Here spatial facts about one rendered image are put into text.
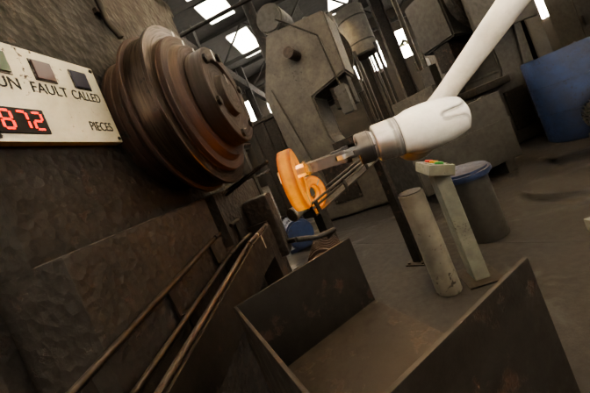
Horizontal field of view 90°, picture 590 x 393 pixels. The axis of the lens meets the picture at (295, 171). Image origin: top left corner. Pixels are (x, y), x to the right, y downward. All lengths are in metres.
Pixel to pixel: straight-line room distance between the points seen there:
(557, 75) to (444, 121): 3.20
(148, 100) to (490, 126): 2.95
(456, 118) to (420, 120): 0.07
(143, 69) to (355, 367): 0.67
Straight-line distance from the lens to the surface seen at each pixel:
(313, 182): 1.35
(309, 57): 3.60
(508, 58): 4.56
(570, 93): 3.89
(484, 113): 3.25
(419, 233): 1.54
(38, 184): 0.64
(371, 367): 0.44
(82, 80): 0.80
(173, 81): 0.78
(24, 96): 0.68
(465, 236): 1.64
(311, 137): 3.55
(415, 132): 0.68
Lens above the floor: 0.87
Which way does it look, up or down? 2 degrees down
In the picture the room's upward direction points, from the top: 23 degrees counter-clockwise
